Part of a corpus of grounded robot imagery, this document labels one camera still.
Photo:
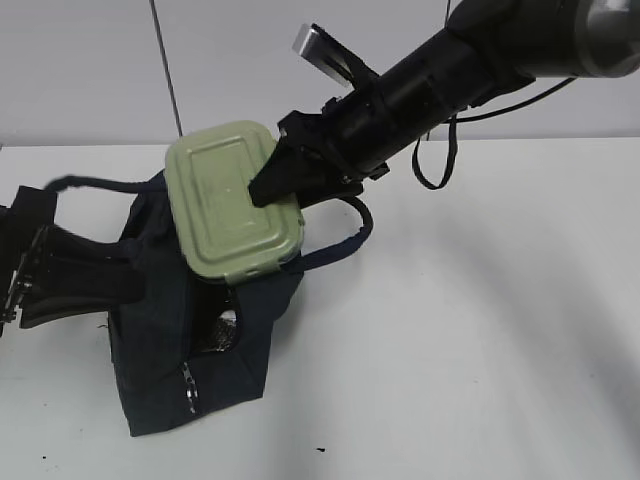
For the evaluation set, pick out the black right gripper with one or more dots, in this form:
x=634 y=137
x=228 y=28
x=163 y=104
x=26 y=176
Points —
x=326 y=155

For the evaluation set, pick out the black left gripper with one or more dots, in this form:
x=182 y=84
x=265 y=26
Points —
x=85 y=276

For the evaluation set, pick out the dark blue lunch bag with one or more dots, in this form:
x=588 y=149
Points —
x=192 y=347

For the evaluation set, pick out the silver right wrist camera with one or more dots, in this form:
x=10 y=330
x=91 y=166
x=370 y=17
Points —
x=325 y=53

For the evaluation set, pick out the green lid lunch box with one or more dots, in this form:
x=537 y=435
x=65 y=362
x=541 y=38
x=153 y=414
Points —
x=223 y=236

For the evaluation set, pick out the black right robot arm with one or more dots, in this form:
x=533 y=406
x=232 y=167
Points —
x=486 y=49

